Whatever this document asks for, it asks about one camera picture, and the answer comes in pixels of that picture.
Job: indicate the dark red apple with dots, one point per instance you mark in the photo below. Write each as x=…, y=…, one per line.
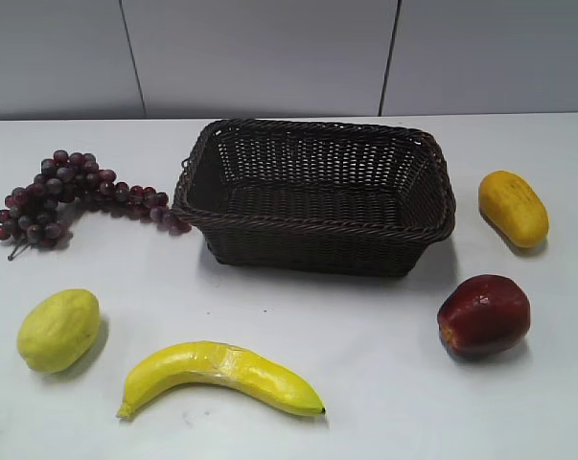
x=485, y=315

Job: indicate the yellow-green lemon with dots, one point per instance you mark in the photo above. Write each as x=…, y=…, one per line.
x=59, y=330

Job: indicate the yellow plastic banana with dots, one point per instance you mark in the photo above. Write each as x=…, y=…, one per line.
x=220, y=364

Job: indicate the dark red grape bunch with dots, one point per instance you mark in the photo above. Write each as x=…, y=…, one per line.
x=39, y=215

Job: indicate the orange-yellow mango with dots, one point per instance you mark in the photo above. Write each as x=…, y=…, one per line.
x=512, y=206

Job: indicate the dark brown wicker basket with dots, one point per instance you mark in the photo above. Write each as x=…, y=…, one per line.
x=316, y=196

